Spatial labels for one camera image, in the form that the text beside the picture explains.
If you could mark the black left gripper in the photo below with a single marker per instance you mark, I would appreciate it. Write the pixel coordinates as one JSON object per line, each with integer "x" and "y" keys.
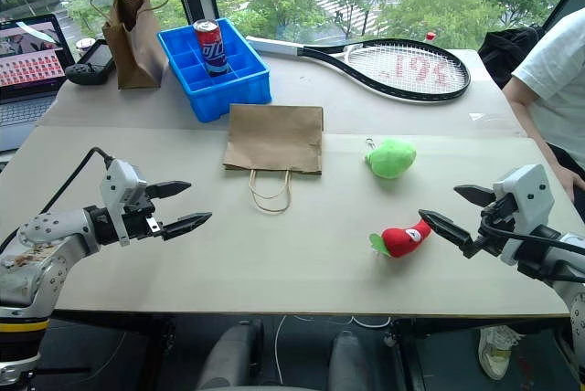
{"x": 141, "y": 221}

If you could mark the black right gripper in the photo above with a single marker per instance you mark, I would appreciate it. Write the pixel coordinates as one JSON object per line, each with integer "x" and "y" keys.
{"x": 496, "y": 222}

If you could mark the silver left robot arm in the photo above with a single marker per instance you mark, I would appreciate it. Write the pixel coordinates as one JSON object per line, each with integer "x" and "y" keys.
{"x": 41, "y": 245}

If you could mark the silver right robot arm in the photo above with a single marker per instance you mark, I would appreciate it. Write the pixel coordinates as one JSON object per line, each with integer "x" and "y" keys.
{"x": 555, "y": 258}

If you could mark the flat brown paper bag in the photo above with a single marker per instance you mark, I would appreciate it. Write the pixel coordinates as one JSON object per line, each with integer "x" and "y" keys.
{"x": 274, "y": 140}

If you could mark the black backpack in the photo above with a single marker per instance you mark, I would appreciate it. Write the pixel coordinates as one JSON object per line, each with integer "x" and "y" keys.
{"x": 509, "y": 53}

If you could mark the standing brown paper bag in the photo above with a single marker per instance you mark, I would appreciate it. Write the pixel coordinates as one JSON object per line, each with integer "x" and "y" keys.
{"x": 135, "y": 44}

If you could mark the red plush toy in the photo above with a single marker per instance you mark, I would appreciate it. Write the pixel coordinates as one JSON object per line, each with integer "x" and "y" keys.
{"x": 404, "y": 240}

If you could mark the green plush toy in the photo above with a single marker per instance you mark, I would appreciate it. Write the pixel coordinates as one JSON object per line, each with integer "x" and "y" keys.
{"x": 392, "y": 158}

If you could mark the blue plastic divided bin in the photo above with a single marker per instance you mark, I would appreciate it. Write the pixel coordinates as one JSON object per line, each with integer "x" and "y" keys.
{"x": 215, "y": 76}

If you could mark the person in white shirt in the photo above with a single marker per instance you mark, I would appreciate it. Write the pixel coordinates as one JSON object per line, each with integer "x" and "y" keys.
{"x": 555, "y": 103}

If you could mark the grey rounded robot leg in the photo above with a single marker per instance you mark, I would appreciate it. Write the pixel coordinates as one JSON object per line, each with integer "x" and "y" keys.
{"x": 348, "y": 361}
{"x": 233, "y": 354}

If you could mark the black white tennis racket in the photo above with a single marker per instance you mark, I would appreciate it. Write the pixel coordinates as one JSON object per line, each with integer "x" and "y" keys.
{"x": 393, "y": 64}

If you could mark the red blue soda can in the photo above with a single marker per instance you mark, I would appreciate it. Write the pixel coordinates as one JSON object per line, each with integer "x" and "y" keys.
{"x": 210, "y": 46}

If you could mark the black handheld game controller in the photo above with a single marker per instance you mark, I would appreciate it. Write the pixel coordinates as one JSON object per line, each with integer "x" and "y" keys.
{"x": 91, "y": 66}

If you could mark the open laptop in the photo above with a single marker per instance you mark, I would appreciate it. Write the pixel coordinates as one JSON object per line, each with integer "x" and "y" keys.
{"x": 25, "y": 71}

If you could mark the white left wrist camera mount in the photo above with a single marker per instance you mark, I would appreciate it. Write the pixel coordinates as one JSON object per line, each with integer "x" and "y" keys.
{"x": 122, "y": 190}

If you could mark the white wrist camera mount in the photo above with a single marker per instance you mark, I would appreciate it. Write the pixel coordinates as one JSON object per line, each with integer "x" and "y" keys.
{"x": 528, "y": 194}
{"x": 122, "y": 190}

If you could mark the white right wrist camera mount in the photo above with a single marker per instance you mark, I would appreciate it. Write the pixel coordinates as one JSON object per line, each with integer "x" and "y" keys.
{"x": 528, "y": 194}

